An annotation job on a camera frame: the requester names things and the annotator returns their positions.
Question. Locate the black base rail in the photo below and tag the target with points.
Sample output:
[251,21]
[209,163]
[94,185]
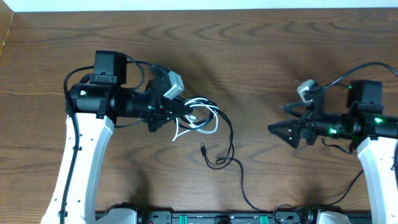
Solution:
[167,217]

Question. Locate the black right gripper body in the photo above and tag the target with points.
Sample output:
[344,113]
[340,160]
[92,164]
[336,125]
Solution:
[309,121]

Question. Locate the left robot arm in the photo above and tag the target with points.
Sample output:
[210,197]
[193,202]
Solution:
[93,106]

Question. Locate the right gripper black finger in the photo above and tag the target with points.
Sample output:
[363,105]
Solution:
[289,108]
[288,131]

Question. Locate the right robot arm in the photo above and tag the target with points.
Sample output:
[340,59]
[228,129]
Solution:
[373,137]

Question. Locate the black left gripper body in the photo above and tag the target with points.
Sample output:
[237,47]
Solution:
[153,109]

